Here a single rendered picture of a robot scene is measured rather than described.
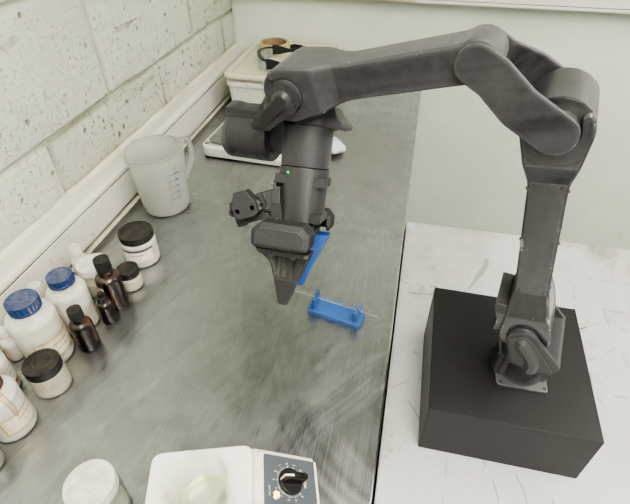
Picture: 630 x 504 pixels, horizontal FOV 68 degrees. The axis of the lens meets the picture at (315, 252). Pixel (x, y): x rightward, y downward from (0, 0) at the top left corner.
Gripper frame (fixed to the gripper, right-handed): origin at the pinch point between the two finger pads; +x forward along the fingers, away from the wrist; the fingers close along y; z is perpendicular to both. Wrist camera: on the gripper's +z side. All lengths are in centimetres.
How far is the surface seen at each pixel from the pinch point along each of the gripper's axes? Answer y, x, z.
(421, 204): -147, 5, -21
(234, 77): -83, -31, 41
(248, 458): 6.9, 22.3, 1.6
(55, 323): -6.4, 16.9, 38.1
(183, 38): -78, -39, 55
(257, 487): 7.9, 25.1, -0.1
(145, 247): -28.1, 8.6, 35.7
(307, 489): 4.4, 26.7, -5.7
